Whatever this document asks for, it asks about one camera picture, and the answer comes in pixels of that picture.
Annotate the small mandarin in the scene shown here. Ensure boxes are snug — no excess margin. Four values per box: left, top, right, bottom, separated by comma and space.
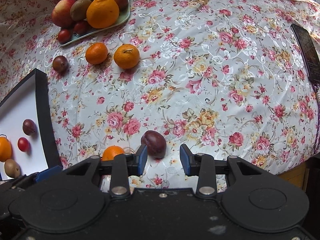
101, 145, 125, 161

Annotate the dark plum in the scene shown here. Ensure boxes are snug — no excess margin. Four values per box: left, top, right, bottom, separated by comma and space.
52, 55, 69, 73
22, 119, 36, 136
140, 131, 167, 159

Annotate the red cherry tomato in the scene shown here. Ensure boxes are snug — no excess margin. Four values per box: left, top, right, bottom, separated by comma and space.
17, 137, 30, 152

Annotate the large round orange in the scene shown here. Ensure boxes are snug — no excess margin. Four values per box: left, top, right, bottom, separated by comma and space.
0, 134, 12, 163

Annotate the mandarin with stem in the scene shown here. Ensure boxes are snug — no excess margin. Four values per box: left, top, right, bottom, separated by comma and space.
113, 44, 140, 69

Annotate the floral tablecloth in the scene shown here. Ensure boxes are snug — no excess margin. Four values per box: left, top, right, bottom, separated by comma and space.
1, 0, 319, 189

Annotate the mandarin near tray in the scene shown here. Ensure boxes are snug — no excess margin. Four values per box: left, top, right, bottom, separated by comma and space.
85, 42, 108, 64

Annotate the left cherry tomato on tray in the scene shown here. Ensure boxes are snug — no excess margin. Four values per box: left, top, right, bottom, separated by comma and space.
57, 29, 72, 44

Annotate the cherry tomato on tray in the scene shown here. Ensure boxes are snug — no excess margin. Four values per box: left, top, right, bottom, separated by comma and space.
73, 20, 91, 35
57, 29, 72, 44

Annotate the right cherry tomato on tray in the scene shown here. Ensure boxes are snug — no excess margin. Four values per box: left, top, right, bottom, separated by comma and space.
73, 20, 91, 35

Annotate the light green tray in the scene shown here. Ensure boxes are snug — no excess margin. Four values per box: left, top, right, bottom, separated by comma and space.
60, 0, 130, 47

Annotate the large knobbed orange on tray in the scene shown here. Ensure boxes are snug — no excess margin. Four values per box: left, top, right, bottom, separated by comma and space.
86, 0, 120, 29

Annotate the black flat device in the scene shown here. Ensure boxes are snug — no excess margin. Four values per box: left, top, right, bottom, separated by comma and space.
291, 24, 319, 92

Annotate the red apple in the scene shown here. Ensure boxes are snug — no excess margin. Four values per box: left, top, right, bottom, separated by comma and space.
52, 0, 75, 28

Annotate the reddish plum on tray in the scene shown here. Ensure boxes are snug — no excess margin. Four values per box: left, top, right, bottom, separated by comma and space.
114, 0, 129, 11

